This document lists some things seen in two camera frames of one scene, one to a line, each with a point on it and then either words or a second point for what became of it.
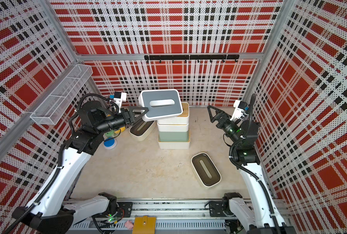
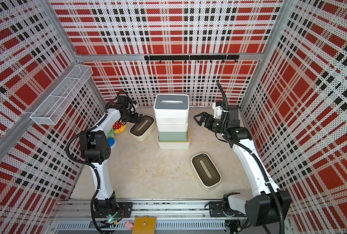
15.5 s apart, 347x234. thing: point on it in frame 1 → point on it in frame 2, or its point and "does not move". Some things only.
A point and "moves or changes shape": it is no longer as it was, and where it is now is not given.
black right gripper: [226, 118] → [204, 116]
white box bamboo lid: [172, 127] does not move
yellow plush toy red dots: [123, 129] does not move
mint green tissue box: [173, 136] does not move
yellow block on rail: [144, 225] does not move
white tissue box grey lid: [163, 104] moves or changes shape
